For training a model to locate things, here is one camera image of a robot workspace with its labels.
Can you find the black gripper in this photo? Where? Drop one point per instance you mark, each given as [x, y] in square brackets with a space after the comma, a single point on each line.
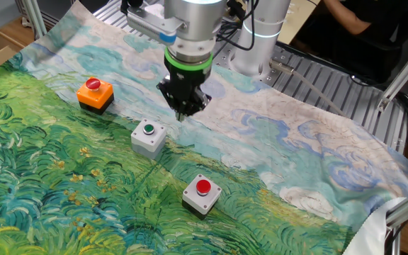
[188, 79]

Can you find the orange box red button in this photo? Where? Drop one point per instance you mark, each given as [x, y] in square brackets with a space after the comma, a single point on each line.
[94, 98]

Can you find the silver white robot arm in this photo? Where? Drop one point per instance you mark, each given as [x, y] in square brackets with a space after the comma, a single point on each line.
[257, 53]

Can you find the grey box green button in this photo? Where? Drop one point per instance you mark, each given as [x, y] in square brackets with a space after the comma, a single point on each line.
[147, 141]

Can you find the green blue painting cloth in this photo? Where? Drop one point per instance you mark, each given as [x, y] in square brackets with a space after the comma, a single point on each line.
[260, 141]

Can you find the white black box red button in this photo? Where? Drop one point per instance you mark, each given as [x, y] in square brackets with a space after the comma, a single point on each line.
[198, 200]

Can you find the tan cardboard sheet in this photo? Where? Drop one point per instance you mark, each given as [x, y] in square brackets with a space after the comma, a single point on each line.
[296, 21]

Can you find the person in black shirt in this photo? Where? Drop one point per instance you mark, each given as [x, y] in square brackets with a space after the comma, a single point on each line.
[345, 17]

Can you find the white satin cloth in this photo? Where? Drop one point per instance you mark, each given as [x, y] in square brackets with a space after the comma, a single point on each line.
[370, 230]

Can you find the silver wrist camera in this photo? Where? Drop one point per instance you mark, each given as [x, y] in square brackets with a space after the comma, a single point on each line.
[147, 23]

